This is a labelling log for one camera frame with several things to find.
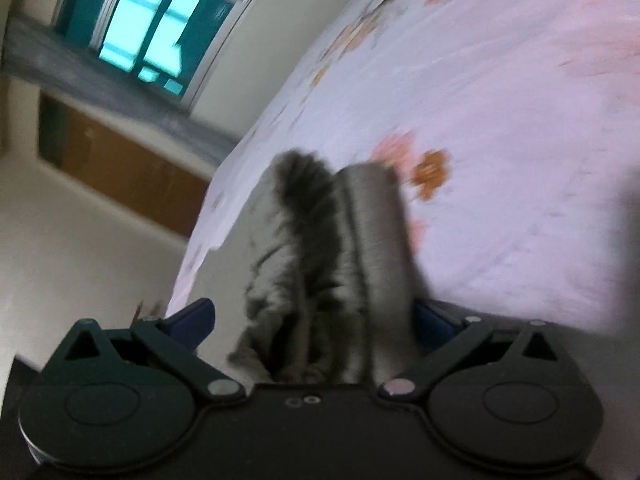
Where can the floral white bed sheet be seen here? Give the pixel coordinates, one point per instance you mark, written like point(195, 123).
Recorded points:
point(490, 135)

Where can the window with teal glass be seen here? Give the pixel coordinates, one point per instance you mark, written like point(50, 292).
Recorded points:
point(160, 25)

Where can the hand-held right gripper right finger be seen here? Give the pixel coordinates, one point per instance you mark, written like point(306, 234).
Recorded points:
point(432, 329)

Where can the wooden chair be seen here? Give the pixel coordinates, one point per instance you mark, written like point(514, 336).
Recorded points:
point(147, 310)

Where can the brown wooden door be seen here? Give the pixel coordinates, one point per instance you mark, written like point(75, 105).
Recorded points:
point(130, 175)

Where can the grey curtain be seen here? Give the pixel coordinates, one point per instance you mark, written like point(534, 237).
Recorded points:
point(110, 85)

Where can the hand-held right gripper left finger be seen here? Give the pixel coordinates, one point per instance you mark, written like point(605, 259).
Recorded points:
point(195, 319)

